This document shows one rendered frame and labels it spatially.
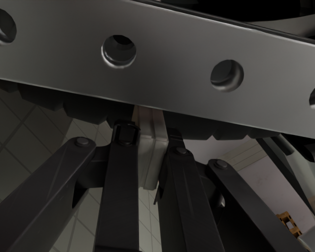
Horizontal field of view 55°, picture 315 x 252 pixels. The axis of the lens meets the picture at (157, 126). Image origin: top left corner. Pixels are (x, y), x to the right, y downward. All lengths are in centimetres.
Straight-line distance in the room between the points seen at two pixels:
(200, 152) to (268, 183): 145
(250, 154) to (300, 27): 494
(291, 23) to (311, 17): 1
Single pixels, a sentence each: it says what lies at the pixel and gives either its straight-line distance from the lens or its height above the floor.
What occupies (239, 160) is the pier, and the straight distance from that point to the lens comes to 515.
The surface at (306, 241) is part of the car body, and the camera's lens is 292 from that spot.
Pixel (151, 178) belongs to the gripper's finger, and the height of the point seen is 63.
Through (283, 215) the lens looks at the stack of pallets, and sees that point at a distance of 598.
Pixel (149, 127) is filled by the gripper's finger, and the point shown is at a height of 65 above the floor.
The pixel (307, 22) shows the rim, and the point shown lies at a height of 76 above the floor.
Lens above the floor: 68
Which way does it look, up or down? 10 degrees down
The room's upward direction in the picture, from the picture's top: 59 degrees clockwise
